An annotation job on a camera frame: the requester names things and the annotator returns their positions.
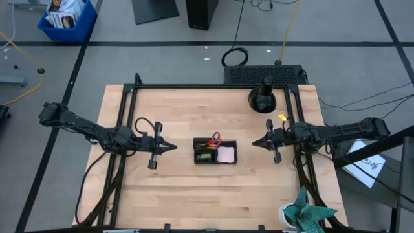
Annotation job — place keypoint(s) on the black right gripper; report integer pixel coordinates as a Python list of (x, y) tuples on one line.
[(283, 139)]

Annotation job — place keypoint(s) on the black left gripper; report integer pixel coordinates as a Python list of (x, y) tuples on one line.
[(152, 145)]

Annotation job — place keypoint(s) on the pink sticky note pad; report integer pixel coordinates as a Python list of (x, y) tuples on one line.
[(225, 154)]

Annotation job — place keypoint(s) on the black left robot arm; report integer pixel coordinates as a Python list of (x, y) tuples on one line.
[(81, 124)]

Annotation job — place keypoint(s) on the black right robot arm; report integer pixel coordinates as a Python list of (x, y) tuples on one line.
[(349, 131)]

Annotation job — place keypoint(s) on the black mesh desk organizer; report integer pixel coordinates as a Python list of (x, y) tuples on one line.
[(210, 163)]

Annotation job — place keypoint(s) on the black desk lamp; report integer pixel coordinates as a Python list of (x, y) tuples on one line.
[(262, 102)]

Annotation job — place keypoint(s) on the black mesh-topped computer box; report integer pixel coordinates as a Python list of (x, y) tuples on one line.
[(246, 75)]

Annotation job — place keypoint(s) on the green plant in white pot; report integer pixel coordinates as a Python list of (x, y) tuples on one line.
[(304, 212)]

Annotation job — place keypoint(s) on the white paper sheet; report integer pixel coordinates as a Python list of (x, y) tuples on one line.
[(368, 168)]

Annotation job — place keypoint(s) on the black floor plate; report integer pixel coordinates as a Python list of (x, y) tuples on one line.
[(155, 11)]

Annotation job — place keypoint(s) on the black computer tower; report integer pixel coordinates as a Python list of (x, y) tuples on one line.
[(200, 14)]

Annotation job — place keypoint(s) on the blue plastic bin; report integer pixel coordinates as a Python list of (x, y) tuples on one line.
[(81, 32)]

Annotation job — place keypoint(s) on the dark grey side stand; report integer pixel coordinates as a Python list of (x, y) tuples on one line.
[(406, 181)]

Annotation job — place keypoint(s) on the papers and magazines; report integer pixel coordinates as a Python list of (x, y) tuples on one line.
[(64, 17)]

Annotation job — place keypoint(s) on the black caster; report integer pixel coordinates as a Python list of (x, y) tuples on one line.
[(3, 111)]

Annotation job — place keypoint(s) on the grey metal foot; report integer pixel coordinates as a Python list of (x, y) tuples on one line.
[(13, 81)]

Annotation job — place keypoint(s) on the black metal table frame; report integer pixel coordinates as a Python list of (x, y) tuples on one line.
[(210, 86)]

